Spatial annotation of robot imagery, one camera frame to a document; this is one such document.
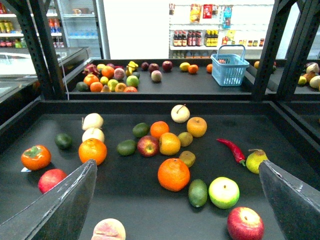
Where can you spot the pile of far fruits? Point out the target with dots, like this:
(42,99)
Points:
(108,78)

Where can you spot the large orange left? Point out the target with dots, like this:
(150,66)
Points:
(92,149)

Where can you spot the black shelf post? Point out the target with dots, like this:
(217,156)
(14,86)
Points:
(32,18)
(278,20)

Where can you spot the green apple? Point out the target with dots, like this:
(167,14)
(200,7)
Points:
(224,193)

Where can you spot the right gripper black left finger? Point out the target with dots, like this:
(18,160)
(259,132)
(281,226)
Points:
(60,213)

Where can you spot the red apple left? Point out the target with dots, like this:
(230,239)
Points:
(50,179)

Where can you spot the large orange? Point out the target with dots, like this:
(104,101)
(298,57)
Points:
(92,149)
(173,174)

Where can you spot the yellow pear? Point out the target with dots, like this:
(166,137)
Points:
(254,159)

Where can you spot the brown kiwi upper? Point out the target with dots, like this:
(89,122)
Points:
(185,138)

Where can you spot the red apple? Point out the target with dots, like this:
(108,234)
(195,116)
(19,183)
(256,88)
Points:
(50,179)
(244,223)

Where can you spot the red-yellow apple centre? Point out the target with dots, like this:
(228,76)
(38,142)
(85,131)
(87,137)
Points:
(148,146)

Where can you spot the black shelf post left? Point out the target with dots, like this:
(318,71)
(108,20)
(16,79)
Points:
(32,18)

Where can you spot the brown kiwi lower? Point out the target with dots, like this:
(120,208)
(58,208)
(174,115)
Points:
(188,158)

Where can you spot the white pear left lower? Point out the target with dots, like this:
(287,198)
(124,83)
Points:
(93,133)

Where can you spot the brown kiwi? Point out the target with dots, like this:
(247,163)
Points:
(185,138)
(188,158)

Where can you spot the green avocado centre-left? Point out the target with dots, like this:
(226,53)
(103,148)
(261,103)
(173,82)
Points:
(126,147)

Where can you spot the orange apple-shaped fruit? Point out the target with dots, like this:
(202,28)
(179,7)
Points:
(196,126)

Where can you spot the large orange centre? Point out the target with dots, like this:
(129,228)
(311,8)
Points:
(173,174)

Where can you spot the red chili pepper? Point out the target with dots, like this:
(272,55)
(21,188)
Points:
(236,151)

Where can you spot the orange persimmon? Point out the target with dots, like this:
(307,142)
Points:
(36,158)

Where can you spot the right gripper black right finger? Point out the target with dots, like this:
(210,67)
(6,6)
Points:
(295,204)

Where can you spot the sauce bottles on shelf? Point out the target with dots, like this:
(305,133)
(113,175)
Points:
(195,38)

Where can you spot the black shelf post right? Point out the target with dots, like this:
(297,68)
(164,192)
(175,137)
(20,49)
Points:
(278,20)

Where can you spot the green avocado upper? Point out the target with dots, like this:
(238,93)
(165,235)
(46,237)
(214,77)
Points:
(140,130)

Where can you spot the dark green avocado left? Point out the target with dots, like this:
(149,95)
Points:
(63,141)

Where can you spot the white asian pear back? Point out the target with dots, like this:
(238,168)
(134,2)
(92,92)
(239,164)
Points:
(180,113)

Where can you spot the far fruit shelf tray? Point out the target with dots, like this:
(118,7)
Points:
(175,85)

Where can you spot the yellow-orange persimmon centre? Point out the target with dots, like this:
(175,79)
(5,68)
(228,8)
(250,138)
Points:
(169,144)

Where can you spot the small orange tangerine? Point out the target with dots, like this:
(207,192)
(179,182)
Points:
(158,128)

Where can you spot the peach front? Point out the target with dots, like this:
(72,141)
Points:
(109,229)

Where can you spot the black fruit shelf tray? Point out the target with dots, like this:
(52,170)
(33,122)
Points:
(127,187)

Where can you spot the green lime front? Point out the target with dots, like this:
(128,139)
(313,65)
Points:
(197,193)

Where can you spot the red apple front right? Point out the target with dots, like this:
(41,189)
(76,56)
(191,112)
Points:
(244,223)

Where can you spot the blue basket far shelf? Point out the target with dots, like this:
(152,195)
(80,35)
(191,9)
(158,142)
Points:
(228,70)

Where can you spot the white pear left upper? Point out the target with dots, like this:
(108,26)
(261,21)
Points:
(92,120)

